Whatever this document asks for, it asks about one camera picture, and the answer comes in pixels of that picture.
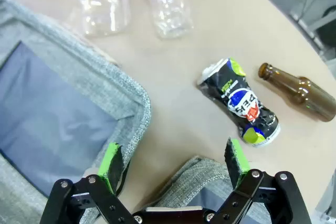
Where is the crushed black Pepsi can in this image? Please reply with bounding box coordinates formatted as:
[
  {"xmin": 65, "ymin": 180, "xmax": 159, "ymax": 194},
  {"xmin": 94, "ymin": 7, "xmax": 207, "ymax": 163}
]
[{"xmin": 196, "ymin": 57, "xmax": 281, "ymax": 148}]

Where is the grey fabric basket labelled Can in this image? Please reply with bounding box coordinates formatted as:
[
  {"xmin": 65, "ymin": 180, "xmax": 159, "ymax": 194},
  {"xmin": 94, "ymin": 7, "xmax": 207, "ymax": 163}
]
[{"xmin": 141, "ymin": 155, "xmax": 274, "ymax": 224}]

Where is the brown glass bottle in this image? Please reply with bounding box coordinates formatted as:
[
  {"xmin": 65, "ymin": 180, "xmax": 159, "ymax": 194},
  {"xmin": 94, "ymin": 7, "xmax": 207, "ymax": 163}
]
[{"xmin": 258, "ymin": 62, "xmax": 336, "ymax": 123}]

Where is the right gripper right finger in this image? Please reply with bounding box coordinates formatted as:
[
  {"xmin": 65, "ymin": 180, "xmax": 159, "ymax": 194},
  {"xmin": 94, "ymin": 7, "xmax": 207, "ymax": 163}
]
[{"xmin": 209, "ymin": 137, "xmax": 313, "ymax": 224}]

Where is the clear plastic bottle without label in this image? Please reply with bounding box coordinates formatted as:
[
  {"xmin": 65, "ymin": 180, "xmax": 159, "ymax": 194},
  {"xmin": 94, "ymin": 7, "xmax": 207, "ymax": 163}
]
[{"xmin": 70, "ymin": 0, "xmax": 132, "ymax": 38}]

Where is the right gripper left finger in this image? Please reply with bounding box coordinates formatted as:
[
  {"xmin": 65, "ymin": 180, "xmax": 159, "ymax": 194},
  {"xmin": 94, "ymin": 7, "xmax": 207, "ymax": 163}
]
[{"xmin": 39, "ymin": 142, "xmax": 134, "ymax": 224}]

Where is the grey fabric basket labelled Plastic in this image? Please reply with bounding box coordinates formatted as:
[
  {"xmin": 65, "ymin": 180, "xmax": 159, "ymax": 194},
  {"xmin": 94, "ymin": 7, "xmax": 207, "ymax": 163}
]
[{"xmin": 0, "ymin": 0, "xmax": 152, "ymax": 224}]

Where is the clear plastic bottle pink label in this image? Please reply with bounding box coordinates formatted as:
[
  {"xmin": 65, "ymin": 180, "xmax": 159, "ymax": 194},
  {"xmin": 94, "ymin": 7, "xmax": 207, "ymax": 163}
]
[{"xmin": 140, "ymin": 0, "xmax": 195, "ymax": 40}]

